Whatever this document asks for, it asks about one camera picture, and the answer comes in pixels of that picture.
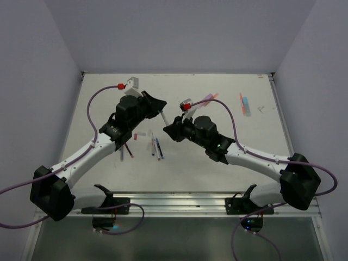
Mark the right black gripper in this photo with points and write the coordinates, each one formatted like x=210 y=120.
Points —
x=175 y=130

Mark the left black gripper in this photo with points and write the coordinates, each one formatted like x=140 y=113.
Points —
x=154 y=105

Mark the green capped marker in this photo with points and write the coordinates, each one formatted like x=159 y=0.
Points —
x=164 y=118

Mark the pink capped marker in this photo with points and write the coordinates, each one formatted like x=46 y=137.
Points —
x=157 y=151

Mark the white blue-tipped marker pen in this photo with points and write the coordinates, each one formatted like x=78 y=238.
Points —
x=153 y=147

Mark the blue pen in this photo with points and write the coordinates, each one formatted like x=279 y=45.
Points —
x=159 y=148

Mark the red pen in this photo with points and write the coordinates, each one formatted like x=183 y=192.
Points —
x=129 y=151

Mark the purple highlighter pen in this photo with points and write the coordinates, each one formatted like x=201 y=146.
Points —
x=121 y=154

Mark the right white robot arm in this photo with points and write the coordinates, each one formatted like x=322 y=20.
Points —
x=295 y=182

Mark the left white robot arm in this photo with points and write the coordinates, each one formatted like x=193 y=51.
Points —
x=52 y=189

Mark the orange pen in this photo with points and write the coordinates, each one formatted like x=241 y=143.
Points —
x=242 y=103

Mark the pink highlighter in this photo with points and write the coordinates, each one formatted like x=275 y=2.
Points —
x=207 y=100

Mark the light blue highlighter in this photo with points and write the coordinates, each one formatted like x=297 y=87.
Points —
x=246 y=107

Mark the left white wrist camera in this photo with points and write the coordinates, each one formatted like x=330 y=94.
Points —
x=132 y=87

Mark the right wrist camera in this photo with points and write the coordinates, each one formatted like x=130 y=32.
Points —
x=188 y=109

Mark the aluminium rail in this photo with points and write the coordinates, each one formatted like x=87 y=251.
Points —
x=176 y=205

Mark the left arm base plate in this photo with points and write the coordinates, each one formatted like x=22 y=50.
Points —
x=110 y=206

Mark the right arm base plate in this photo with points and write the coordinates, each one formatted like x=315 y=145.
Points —
x=240 y=206

